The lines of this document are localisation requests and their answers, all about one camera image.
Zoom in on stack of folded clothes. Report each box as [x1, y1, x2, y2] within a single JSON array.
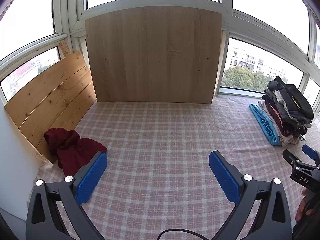
[[249, 75, 314, 147]]

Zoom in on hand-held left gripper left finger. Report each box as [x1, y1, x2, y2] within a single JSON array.
[[26, 151, 108, 240]]

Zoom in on pine plank board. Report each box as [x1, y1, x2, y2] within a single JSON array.
[[4, 51, 97, 164]]

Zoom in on large light wooden board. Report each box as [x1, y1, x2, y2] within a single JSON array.
[[85, 6, 222, 105]]

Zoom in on person's right hand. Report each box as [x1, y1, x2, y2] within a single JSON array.
[[296, 189, 316, 222]]

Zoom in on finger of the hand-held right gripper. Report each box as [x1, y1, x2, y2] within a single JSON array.
[[302, 144, 320, 167], [282, 149, 304, 167]]

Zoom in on pink plaid bed sheet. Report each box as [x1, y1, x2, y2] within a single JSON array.
[[27, 96, 320, 240]]

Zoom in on white window frame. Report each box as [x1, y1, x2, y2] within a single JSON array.
[[0, 0, 320, 110]]

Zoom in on apartment buildings outside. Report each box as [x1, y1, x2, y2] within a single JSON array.
[[229, 46, 304, 80]]

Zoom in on narrow wooden strip with holes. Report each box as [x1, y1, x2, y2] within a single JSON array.
[[58, 41, 73, 60]]

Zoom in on dark red knitted sweater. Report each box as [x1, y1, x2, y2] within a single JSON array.
[[44, 128, 108, 177]]

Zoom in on green trees outside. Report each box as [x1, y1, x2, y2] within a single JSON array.
[[221, 66, 300, 92]]

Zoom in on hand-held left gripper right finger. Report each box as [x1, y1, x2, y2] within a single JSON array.
[[209, 151, 292, 240]]

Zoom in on black cable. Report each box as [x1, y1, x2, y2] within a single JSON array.
[[158, 229, 208, 240]]

